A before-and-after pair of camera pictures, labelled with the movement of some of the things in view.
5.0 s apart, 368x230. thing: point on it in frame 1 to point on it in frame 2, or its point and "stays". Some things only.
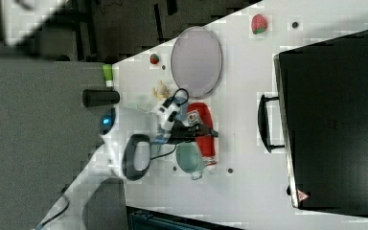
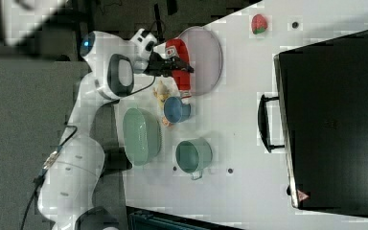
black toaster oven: [331, 118] stays
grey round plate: [196, 61] stays
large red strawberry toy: [258, 24] stays
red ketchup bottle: [207, 146] to [181, 80]
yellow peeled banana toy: [162, 92] stays
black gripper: [189, 133] to [161, 67]
